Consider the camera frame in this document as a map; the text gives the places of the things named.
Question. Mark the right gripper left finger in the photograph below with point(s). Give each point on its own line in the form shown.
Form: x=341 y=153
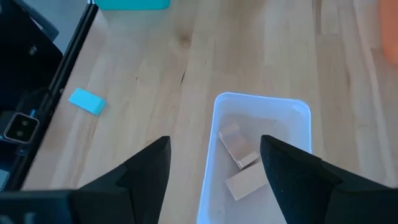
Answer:
x=130 y=193

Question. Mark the natural wood block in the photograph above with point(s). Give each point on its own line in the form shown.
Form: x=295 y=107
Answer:
x=236 y=143
x=245 y=182

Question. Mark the clear plastic bin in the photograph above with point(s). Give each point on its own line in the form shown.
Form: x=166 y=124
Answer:
x=258 y=109

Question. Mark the teal block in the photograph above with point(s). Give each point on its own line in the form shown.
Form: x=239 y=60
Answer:
x=85 y=100

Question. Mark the table-level camera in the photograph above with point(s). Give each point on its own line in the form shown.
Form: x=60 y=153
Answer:
x=21 y=128

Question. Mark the orange plastic bin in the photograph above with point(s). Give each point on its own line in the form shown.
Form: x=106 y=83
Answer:
x=390 y=28

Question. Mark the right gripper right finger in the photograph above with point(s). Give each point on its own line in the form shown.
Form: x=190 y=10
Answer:
x=304 y=193

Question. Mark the teal plastic bin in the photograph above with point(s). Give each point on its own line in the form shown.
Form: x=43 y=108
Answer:
x=133 y=4

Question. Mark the black aluminium rig frame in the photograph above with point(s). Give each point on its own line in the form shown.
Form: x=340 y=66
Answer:
x=59 y=81

